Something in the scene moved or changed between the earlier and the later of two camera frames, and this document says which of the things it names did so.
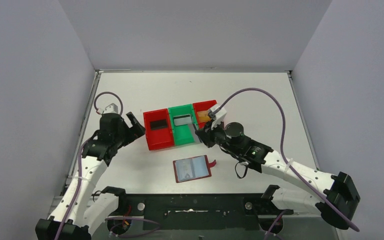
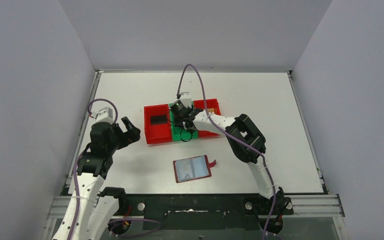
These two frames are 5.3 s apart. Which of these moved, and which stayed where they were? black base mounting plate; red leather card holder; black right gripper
Moved: black right gripper
Stayed: black base mounting plate; red leather card holder
